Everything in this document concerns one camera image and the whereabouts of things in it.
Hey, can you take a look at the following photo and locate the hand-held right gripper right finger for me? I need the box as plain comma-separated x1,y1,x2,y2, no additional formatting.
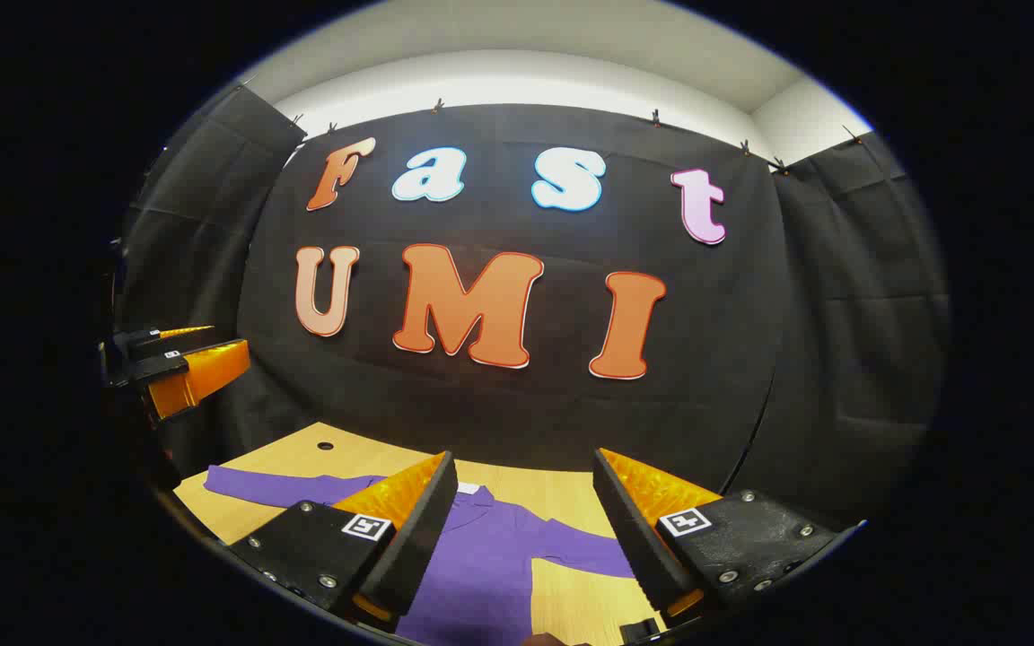
592,447,868,620

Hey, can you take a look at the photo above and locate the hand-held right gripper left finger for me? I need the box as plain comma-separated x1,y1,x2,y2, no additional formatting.
228,450,460,624

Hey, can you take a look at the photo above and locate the purple knit cardigan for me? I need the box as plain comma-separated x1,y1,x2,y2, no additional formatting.
203,464,639,646

